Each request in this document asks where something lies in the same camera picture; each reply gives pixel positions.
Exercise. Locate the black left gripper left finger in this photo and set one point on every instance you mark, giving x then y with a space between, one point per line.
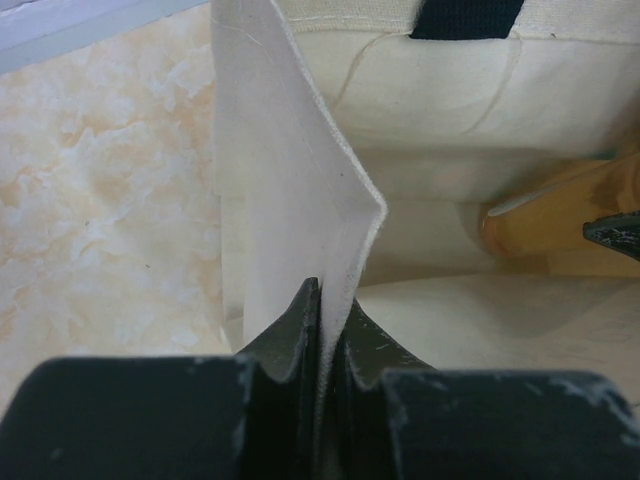
245 416

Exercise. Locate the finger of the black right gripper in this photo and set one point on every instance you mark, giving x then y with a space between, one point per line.
619 233

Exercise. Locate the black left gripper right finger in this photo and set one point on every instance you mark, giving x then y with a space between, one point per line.
479 386

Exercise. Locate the beige canvas tote bag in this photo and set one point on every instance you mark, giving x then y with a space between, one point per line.
362 142

